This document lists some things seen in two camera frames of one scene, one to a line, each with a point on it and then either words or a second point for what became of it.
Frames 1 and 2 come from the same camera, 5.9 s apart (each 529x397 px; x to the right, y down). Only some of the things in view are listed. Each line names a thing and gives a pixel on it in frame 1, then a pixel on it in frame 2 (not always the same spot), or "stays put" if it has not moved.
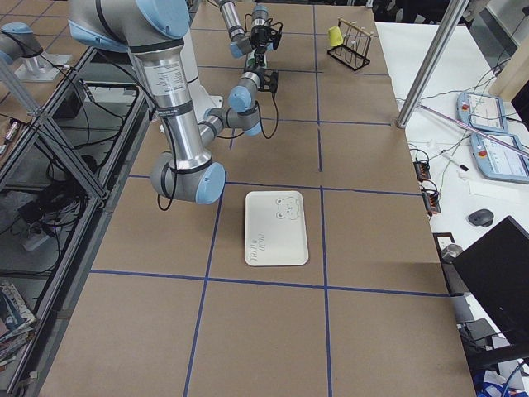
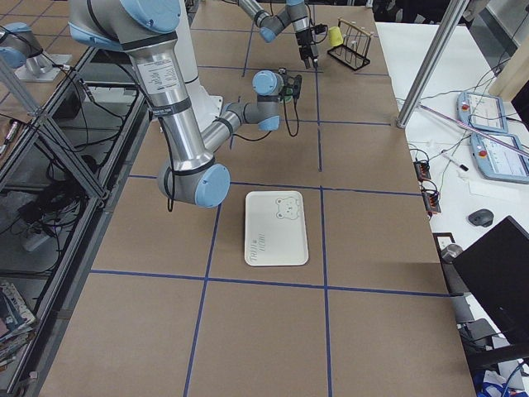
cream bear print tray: (275, 228) stays put
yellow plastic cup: (335, 36) stays put
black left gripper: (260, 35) to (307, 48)
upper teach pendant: (482, 112) stays put
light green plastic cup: (250, 59) to (288, 94)
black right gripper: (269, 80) to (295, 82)
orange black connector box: (421, 169) stays put
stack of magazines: (16, 324) stays put
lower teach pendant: (498, 162) stays put
